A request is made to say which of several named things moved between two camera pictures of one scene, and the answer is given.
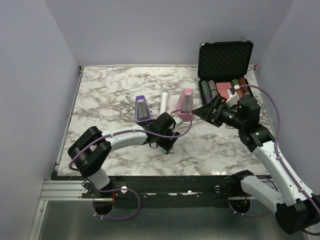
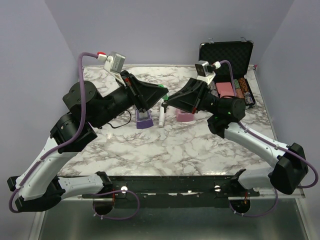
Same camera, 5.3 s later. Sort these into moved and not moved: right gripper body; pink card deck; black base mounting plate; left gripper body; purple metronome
Moved: left gripper body; right gripper body
Not moved: pink card deck; black base mounting plate; purple metronome
